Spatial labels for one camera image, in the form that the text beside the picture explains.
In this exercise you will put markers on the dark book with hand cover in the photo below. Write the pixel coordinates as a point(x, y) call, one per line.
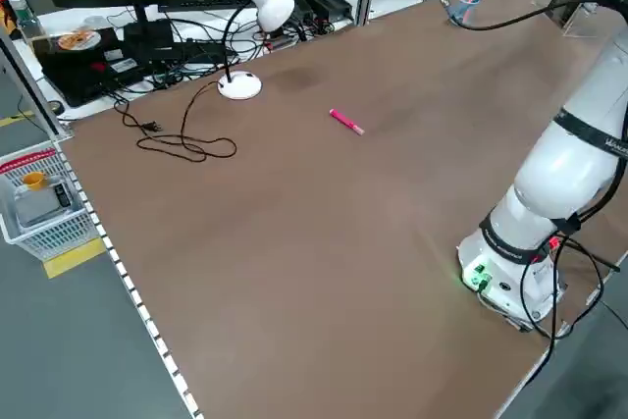
point(569, 4)

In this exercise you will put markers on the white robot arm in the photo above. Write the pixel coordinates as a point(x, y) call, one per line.
point(554, 169)

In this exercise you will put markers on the black keyboard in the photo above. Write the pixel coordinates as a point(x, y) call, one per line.
point(206, 1)

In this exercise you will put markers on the clear acrylic storage rack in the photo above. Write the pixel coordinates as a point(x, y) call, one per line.
point(579, 26)

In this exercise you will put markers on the orange printed disc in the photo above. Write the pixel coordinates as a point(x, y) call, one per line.
point(76, 40)

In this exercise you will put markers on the black equipment case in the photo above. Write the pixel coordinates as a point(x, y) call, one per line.
point(73, 75)

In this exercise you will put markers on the clear plastic bottle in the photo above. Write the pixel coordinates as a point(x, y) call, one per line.
point(24, 21)

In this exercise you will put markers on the white desk lamp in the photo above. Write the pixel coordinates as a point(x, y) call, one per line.
point(275, 7)

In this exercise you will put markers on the pink highlighter pen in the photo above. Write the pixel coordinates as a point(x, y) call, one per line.
point(346, 121)

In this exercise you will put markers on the grey scale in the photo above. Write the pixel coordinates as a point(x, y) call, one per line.
point(39, 210)

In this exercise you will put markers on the clear plastic pen cup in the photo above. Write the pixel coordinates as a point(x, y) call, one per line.
point(463, 14)

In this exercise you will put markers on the white slotted edge strip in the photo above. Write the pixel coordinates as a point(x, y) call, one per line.
point(129, 286)

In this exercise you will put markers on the aluminium corner post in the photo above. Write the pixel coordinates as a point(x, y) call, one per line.
point(29, 85)

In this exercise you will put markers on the white plastic basket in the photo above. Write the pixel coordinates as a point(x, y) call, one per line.
point(49, 237)

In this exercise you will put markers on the small black computer box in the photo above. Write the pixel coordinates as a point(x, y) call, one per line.
point(147, 38)

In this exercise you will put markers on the black tape roll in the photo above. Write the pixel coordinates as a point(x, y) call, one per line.
point(51, 107)

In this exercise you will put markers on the yellow cup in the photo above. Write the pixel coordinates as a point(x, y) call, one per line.
point(34, 182)

